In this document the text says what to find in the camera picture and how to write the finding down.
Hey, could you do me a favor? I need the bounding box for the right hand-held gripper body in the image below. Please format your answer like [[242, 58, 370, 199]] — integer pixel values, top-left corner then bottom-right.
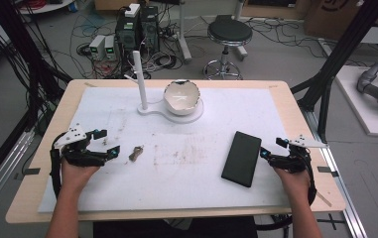
[[269, 134, 328, 175]]

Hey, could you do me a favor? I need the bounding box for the white platform board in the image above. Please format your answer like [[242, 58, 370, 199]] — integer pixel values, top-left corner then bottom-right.
[[334, 64, 378, 139]]

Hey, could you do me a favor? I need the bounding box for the person's right hand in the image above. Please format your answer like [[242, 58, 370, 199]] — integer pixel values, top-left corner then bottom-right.
[[273, 166, 312, 207]]

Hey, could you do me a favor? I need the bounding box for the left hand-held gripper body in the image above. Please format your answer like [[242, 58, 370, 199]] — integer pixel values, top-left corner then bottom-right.
[[51, 123, 109, 168]]

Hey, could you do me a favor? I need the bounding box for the brown cardboard box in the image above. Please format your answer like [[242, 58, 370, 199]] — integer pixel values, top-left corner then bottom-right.
[[303, 0, 378, 42]]

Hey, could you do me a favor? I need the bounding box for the black smartphone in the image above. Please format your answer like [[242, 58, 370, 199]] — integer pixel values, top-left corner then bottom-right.
[[220, 130, 263, 188]]

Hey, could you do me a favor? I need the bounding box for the black computer tower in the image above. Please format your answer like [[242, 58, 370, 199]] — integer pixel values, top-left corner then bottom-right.
[[114, 13, 142, 56], [140, 5, 161, 54]]

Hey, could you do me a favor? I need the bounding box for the person's dark clothing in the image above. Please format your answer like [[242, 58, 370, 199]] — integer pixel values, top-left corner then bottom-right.
[[92, 216, 259, 238]]

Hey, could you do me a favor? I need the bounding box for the black metal frame strut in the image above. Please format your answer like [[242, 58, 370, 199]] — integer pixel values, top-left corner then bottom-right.
[[290, 0, 378, 145]]

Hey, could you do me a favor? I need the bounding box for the white eggshell-shaped bowl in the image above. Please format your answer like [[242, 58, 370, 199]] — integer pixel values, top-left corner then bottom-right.
[[163, 78, 201, 117]]

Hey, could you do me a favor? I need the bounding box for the white table mat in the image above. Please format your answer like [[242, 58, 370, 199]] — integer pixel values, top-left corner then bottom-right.
[[37, 86, 292, 214]]

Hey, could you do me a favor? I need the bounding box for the black tape strip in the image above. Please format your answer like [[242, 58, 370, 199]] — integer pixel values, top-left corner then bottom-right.
[[316, 166, 340, 179], [22, 167, 42, 177]]

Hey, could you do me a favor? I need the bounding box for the grey power supply unit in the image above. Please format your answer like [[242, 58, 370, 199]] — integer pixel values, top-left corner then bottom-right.
[[88, 34, 107, 61], [103, 34, 118, 61]]

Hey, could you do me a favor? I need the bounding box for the black round stool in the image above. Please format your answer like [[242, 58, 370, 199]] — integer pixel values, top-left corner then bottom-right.
[[202, 14, 254, 81]]

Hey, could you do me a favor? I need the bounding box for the person's left hand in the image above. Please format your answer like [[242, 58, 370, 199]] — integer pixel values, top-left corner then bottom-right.
[[60, 158, 101, 194]]

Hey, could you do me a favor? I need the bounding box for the white box on computer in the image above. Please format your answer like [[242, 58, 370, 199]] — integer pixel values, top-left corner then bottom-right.
[[123, 2, 142, 19]]

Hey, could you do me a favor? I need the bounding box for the white stand with pole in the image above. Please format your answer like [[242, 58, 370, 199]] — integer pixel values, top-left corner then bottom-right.
[[123, 50, 205, 125]]

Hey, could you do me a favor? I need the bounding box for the bundle of black cables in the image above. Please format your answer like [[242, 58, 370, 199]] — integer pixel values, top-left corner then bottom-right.
[[0, 0, 73, 133]]

